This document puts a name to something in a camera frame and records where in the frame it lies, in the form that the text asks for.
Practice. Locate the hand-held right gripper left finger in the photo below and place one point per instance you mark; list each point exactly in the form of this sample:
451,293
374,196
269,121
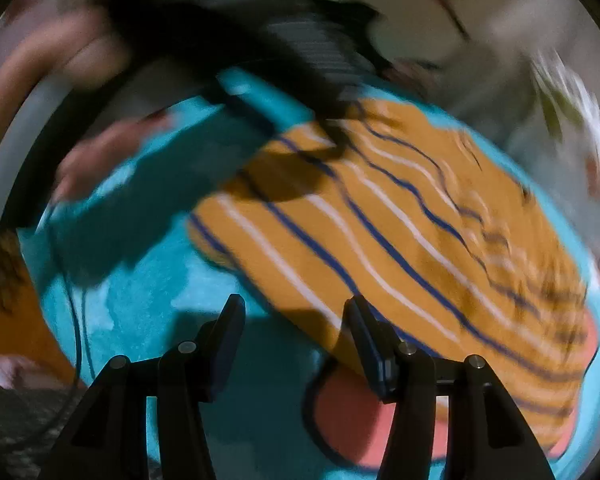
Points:
227,355

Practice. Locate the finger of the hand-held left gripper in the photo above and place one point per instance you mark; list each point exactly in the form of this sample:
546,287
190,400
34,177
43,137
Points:
245,110
340,125

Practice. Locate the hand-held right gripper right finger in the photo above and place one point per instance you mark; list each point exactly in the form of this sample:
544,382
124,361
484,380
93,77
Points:
375,365

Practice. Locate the yellow striped sweater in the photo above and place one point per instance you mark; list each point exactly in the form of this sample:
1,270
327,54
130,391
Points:
405,240

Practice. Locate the person's left forearm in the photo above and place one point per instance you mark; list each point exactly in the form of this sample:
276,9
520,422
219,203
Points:
25,75

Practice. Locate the person's left hand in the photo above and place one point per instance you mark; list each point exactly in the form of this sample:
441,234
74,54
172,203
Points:
110,147

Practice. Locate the teal printed blanket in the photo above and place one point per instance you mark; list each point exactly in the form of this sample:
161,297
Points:
257,430

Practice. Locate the orange cloth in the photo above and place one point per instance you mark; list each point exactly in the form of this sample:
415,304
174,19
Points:
35,330

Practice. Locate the dark grey cloth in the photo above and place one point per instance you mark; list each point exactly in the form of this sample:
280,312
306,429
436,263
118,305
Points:
15,430

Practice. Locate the floral pillow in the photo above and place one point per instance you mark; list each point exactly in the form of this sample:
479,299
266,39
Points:
570,110

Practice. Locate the grey curved band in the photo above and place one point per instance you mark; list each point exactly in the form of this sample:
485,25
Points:
10,150

